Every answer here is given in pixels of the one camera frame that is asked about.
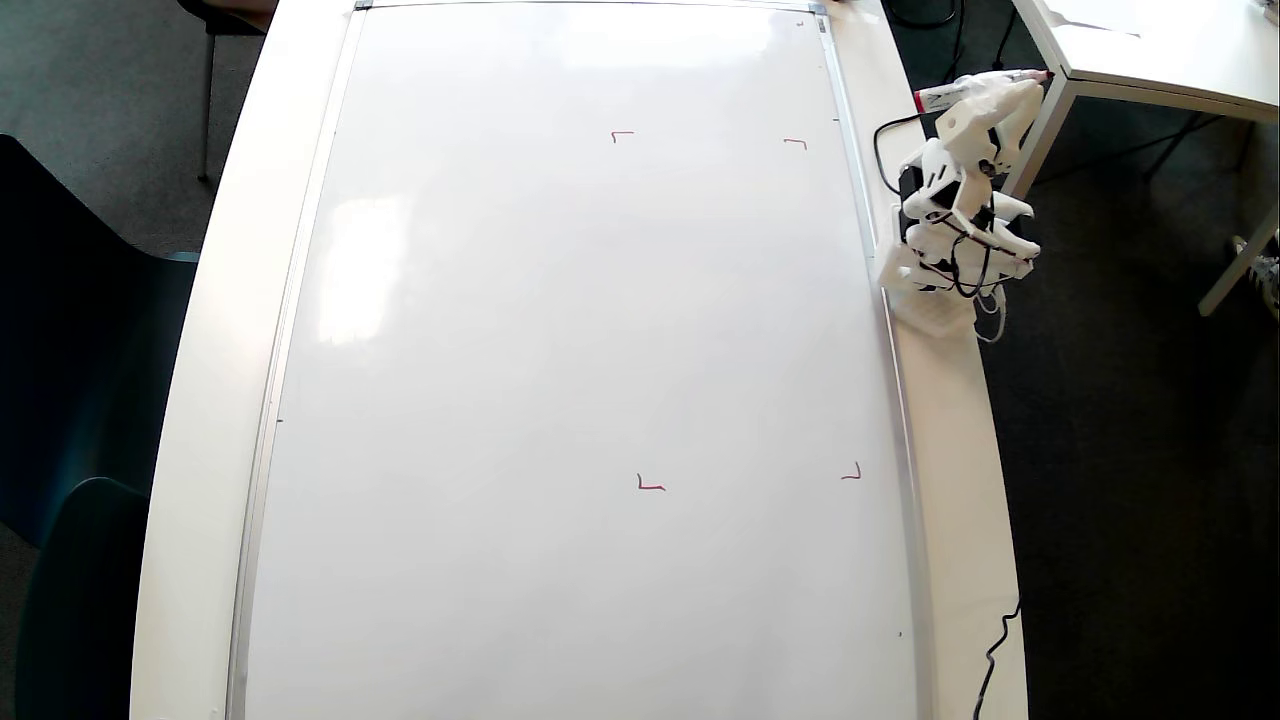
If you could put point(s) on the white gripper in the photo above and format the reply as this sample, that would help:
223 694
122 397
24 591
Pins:
1003 103

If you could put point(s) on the white whiteboard with metal frame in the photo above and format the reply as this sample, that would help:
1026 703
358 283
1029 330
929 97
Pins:
560 350

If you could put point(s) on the red whiteboard marker pen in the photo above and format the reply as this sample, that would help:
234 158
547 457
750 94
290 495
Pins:
940 97

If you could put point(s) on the dark blue chair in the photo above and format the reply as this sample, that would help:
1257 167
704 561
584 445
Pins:
80 350

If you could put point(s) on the black chair with metal leg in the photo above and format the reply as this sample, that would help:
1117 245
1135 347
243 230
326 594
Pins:
230 20

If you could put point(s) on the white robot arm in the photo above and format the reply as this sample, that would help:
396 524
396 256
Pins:
930 240

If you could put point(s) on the white grey sneaker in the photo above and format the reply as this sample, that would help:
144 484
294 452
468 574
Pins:
1270 280

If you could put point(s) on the white side table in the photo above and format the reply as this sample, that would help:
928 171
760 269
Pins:
1180 50

